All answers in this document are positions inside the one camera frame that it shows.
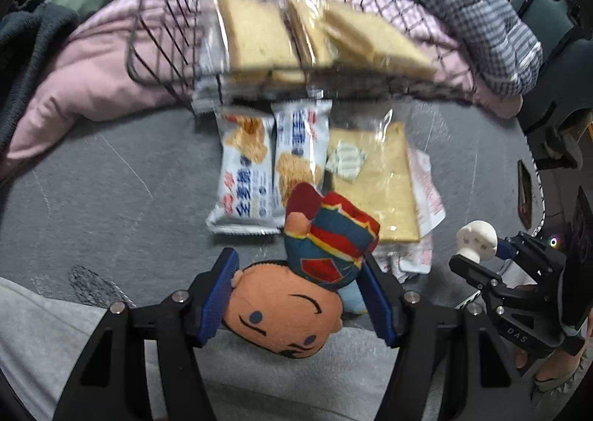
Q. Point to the person's right hand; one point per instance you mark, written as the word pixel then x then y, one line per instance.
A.
pixel 553 370

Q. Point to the toast packet with desiccant sachet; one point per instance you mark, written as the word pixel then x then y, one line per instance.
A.
pixel 384 189

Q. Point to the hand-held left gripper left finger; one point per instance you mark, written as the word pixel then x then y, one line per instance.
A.
pixel 217 298

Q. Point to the white cracker snack packet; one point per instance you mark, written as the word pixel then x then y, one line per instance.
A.
pixel 243 166
pixel 296 143

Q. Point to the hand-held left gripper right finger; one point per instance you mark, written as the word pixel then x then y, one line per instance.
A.
pixel 381 305

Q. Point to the white red-print snack packet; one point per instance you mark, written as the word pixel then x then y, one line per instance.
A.
pixel 428 191

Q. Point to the checkered grey pillow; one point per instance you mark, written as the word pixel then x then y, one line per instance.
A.
pixel 477 17

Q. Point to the grey bed sheet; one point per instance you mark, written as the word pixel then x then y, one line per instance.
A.
pixel 129 198

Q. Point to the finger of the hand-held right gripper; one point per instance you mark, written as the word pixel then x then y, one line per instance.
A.
pixel 472 271
pixel 526 248

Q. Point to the pink blanket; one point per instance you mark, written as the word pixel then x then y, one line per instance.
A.
pixel 92 73

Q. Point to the light grey cloth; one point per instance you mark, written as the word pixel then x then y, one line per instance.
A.
pixel 41 337

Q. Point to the small white mushroom toy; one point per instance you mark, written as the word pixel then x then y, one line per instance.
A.
pixel 477 240

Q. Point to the grey office chair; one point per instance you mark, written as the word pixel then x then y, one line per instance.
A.
pixel 551 22

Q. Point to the superhero plush doll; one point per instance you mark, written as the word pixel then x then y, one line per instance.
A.
pixel 282 309

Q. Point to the dark teal cloth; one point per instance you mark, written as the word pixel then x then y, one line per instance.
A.
pixel 32 50

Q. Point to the clear-wrapped toast slice packet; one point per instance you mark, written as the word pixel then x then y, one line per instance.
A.
pixel 257 34
pixel 308 36
pixel 375 45

